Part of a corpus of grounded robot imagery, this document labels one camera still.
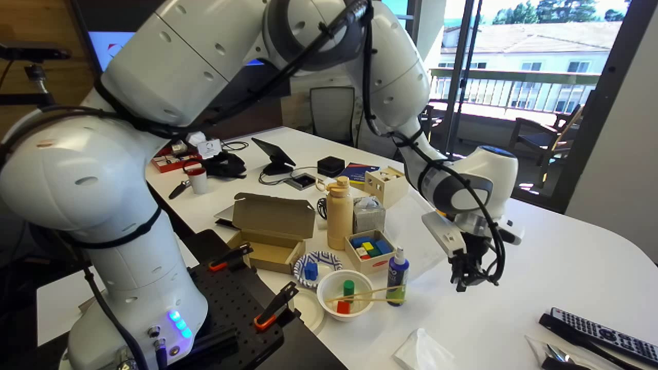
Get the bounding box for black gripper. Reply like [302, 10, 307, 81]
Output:
[447, 227, 507, 294]

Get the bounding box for small bottle with blue collar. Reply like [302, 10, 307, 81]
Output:
[385, 244, 410, 309]

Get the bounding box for cream plastic bottle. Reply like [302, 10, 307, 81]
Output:
[325, 175, 357, 253]

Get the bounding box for translucent plastic bin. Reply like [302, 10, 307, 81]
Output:
[385, 189, 449, 278]

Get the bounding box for white folded napkin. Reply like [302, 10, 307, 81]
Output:
[393, 325, 456, 370]

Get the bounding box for thin wooden stick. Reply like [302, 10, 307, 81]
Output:
[328, 288, 395, 305]

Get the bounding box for wooden tray of coloured blocks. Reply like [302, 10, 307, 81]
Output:
[343, 228, 396, 274]

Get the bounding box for light wooden box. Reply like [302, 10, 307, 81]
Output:
[364, 165, 410, 208]

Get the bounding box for white bowl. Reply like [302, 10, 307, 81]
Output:
[315, 268, 379, 322]

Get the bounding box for black white patterned strip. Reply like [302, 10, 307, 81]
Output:
[536, 306, 658, 370]

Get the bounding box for blue patterned plate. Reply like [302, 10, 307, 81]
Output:
[291, 249, 343, 289]

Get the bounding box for brown outdoor chair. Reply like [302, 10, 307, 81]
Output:
[501, 102, 586, 192]

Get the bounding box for blue flat book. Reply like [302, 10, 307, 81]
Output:
[341, 161, 380, 185]

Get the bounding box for small white plate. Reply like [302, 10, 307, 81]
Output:
[290, 289, 326, 334]

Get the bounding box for small black box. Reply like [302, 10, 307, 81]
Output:
[315, 155, 348, 179]

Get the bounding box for balcony railing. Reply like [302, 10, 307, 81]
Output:
[427, 64, 607, 119]

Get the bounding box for dark smartphone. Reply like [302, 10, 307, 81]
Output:
[284, 171, 318, 194]

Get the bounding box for black clamp with orange grip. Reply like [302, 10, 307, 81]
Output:
[250, 280, 302, 334]
[207, 241, 255, 276]

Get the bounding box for open brown cardboard box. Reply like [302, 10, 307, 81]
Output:
[224, 192, 318, 276]

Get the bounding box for dark office chair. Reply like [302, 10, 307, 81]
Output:
[307, 83, 364, 147]

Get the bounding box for black tablet stand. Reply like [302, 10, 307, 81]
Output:
[249, 135, 298, 177]

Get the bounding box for black pouch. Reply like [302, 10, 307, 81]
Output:
[202, 151, 249, 183]

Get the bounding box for white cup with red band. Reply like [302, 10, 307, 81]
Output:
[181, 161, 212, 196]

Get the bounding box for white crumpled cloth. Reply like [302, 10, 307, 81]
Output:
[183, 128, 225, 163]

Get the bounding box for black marker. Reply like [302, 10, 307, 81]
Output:
[167, 177, 192, 201]

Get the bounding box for red flat box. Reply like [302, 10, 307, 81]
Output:
[149, 139, 202, 175]

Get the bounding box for black bar stand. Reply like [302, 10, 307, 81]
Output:
[0, 42, 71, 109]

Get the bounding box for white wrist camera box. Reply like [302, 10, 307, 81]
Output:
[420, 210, 469, 261]

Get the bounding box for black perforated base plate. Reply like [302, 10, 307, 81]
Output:
[167, 228, 348, 370]

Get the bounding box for coiled thin cable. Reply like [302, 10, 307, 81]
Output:
[219, 137, 250, 155]

